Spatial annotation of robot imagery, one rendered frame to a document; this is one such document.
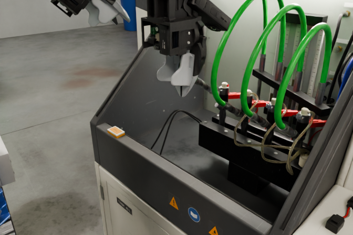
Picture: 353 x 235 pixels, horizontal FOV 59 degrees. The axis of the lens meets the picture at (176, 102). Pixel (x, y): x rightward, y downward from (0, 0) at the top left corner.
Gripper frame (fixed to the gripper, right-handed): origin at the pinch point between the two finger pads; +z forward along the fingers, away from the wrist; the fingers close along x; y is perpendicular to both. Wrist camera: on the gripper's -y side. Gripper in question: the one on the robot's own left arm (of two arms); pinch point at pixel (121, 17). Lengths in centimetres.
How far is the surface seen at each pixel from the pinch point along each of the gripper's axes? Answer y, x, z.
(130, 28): -187, -572, 174
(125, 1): -220, -562, 130
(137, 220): 43, -12, 44
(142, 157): 25.3, -1.7, 27.0
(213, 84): 2.6, 16.0, 21.7
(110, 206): 47, -29, 43
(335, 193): 10, 37, 50
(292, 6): -21.0, 24.3, 23.3
